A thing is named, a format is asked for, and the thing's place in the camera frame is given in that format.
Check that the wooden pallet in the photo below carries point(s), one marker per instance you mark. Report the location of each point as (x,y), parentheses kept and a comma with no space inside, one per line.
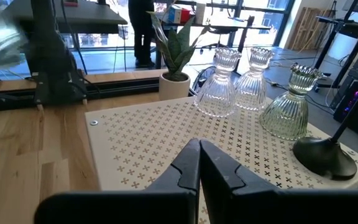
(306,28)

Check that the person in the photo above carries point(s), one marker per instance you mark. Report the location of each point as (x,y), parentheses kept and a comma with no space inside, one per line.
(141,31)

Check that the white plant pot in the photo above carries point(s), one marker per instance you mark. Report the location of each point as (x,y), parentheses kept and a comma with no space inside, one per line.
(173,88)

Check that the white cylinder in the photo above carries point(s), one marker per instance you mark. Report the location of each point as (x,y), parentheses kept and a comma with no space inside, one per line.
(200,13)

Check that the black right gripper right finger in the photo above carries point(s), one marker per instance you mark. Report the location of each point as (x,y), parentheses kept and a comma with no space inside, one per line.
(291,208)

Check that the black round fan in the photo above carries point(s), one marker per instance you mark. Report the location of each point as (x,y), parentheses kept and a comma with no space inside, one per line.
(202,79)

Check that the clear ribbed glass candle holder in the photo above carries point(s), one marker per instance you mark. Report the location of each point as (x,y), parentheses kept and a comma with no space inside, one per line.
(217,90)
(252,87)

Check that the white perforated metal shelf riser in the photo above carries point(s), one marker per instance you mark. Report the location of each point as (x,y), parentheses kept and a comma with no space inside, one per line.
(154,140)

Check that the green snake plant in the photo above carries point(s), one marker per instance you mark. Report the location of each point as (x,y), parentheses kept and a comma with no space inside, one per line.
(176,49)

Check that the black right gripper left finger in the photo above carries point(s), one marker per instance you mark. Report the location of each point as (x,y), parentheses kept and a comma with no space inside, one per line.
(120,208)

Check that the black table frame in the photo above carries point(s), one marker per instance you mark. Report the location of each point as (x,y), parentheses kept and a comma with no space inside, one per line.
(120,87)

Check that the blue and red box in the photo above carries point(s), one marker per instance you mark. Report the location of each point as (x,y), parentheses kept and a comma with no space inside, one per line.
(179,14)

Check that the black desk top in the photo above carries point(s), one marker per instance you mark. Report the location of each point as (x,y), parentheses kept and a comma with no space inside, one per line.
(89,18)

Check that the black standing desk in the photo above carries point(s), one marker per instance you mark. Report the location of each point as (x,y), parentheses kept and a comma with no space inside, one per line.
(346,28)

